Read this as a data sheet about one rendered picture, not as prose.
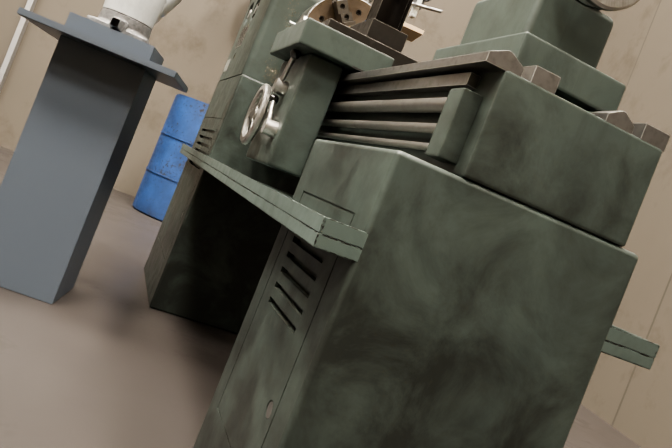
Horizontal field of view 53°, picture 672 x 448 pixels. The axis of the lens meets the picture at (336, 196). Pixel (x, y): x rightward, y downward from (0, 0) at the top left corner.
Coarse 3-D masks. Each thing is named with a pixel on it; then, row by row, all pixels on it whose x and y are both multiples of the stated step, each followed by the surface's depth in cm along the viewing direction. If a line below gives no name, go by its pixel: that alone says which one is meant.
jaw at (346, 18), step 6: (336, 0) 221; (342, 0) 217; (336, 6) 218; (342, 6) 218; (336, 12) 219; (342, 12) 218; (348, 12) 217; (336, 18) 220; (342, 18) 216; (348, 18) 217; (348, 24) 215; (354, 24) 215
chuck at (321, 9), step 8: (328, 0) 220; (352, 0) 222; (360, 0) 223; (312, 8) 219; (320, 8) 219; (328, 8) 220; (352, 8) 223; (360, 8) 224; (368, 8) 224; (312, 16) 219; (320, 16) 220; (328, 16) 221; (352, 16) 223; (360, 16) 224
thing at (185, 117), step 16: (176, 96) 463; (176, 112) 455; (192, 112) 449; (176, 128) 452; (192, 128) 449; (160, 144) 458; (176, 144) 450; (192, 144) 448; (160, 160) 454; (176, 160) 449; (144, 176) 464; (160, 176) 451; (176, 176) 448; (144, 192) 455; (160, 192) 449; (144, 208) 452; (160, 208) 449
